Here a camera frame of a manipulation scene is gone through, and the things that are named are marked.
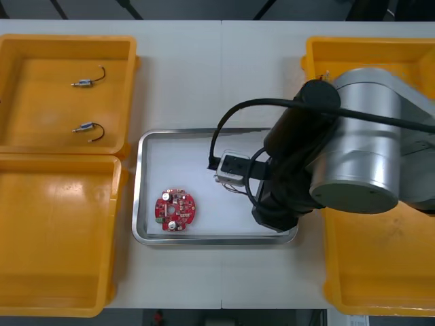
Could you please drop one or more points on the small metal solenoid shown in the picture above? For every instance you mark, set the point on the small metal solenoid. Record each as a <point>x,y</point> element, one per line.
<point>85,126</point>
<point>83,83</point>

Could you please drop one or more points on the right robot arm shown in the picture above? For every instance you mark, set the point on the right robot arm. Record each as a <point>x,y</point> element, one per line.
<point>367,129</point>

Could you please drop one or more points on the steel tray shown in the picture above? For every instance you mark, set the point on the steel tray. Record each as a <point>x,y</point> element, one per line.
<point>139,190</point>

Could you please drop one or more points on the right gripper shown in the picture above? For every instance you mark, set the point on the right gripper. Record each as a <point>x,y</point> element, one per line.
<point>273,217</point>

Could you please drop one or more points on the round red circuit board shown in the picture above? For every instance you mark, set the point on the round red circuit board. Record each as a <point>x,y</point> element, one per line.
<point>176,210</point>

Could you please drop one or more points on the yellow-orange plastic bin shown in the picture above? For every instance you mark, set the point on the yellow-orange plastic bin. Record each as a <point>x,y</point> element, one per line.
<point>51,237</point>
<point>34,105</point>
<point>374,265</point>
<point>374,51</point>

